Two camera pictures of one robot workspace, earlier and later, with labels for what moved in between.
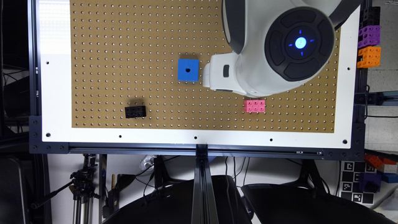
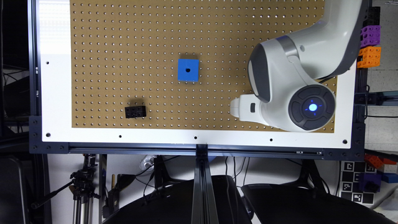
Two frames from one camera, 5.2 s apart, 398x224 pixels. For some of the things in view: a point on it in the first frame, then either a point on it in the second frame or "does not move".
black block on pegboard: (135, 111) does not move
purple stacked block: (370, 36) does not move
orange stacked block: (371, 56) does not move
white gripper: (219, 73) -> (249, 107)
